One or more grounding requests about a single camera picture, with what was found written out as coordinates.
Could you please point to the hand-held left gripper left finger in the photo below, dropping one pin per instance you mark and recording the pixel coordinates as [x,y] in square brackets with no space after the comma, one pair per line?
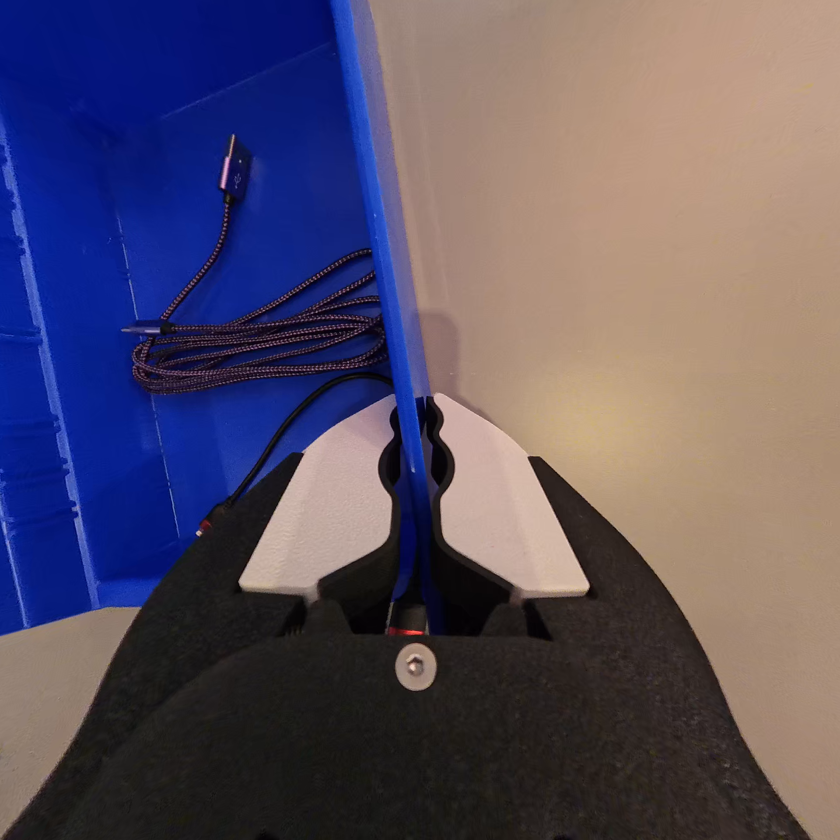
[321,518]

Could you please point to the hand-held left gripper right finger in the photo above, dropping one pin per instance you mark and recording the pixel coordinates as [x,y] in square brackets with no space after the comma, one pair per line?
[512,518]

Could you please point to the blue plastic bin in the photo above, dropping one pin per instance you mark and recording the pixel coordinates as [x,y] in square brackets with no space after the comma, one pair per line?
[197,79]

